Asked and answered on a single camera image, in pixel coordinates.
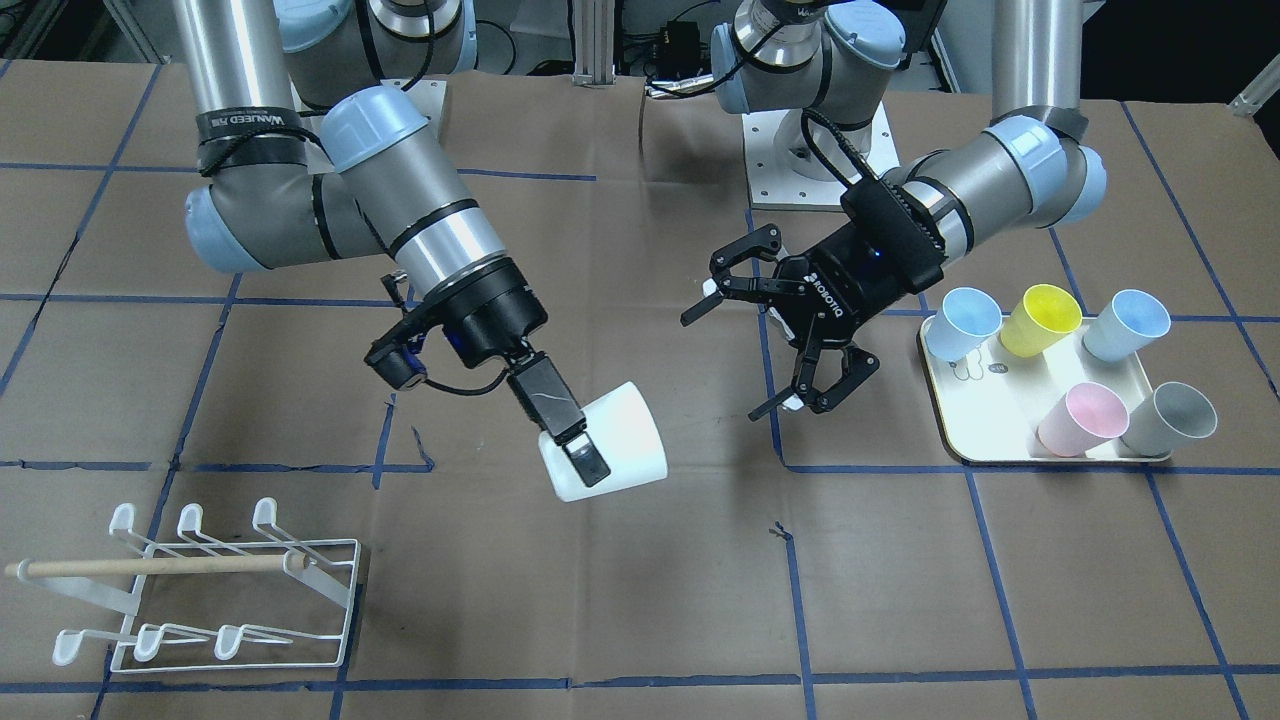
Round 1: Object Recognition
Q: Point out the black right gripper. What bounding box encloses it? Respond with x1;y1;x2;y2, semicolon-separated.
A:
426;258;611;488

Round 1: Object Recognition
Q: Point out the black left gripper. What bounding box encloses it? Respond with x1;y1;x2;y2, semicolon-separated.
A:
680;223;945;421

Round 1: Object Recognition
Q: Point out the white ikea cup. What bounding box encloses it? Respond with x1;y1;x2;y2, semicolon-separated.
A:
538;380;669;502

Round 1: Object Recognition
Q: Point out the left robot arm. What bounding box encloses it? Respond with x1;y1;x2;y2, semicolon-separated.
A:
681;1;1107;419

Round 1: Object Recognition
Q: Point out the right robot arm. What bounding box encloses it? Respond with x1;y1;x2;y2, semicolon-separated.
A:
174;1;616;491

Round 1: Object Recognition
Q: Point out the light blue cup far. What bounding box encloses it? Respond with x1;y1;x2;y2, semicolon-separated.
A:
924;287;1004;363

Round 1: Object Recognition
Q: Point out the light blue cup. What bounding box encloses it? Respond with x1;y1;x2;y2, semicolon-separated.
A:
924;287;1004;363
1082;290;1172;363

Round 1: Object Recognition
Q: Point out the yellow cup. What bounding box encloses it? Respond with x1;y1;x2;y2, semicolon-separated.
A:
998;284;1083;357

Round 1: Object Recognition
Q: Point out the pink cup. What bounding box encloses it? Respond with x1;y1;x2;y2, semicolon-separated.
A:
1036;380;1130;457

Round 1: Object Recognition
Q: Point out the light blue cup near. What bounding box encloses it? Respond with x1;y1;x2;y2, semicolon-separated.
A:
1082;290;1172;363

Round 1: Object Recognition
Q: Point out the grey cup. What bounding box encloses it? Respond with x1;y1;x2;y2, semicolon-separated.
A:
1120;382;1219;457

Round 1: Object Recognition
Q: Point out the cream plastic tray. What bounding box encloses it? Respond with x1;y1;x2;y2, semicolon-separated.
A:
918;318;1153;465

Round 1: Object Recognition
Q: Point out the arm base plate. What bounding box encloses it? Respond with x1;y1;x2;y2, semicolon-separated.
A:
740;104;900;211

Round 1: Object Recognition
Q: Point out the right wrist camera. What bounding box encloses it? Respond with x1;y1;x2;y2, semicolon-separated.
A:
364;305;436;391

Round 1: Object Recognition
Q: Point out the white wire cup rack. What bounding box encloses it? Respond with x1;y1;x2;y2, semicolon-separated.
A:
4;497;364;674

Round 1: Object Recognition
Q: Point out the aluminium frame post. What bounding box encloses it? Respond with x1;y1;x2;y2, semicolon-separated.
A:
570;0;617;87

